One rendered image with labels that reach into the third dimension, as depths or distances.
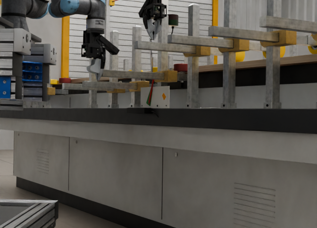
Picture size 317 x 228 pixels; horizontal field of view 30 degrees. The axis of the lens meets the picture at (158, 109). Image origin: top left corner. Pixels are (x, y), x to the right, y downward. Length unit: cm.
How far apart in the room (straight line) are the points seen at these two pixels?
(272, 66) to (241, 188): 68
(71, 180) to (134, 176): 92
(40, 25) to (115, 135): 778
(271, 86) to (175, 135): 68
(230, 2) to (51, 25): 868
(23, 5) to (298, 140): 151
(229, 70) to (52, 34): 869
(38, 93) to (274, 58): 119
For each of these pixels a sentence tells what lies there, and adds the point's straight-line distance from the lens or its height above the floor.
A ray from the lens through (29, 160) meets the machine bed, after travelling 503.
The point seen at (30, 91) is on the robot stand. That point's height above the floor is 77.
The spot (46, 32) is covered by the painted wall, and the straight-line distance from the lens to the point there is 1084.
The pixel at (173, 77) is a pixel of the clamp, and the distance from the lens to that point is 267.
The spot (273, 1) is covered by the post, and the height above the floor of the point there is 108.
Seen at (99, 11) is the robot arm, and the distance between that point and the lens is 253.
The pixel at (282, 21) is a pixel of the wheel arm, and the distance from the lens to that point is 177.
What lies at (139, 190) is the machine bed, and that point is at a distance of 334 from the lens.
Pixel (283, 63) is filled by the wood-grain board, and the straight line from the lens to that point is 233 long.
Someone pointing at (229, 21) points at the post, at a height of 104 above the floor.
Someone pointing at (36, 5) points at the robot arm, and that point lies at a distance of 300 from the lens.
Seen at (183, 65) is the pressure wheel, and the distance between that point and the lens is 272.
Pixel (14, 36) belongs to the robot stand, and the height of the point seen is 96.
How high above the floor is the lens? 68
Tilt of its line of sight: level
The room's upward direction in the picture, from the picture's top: 1 degrees clockwise
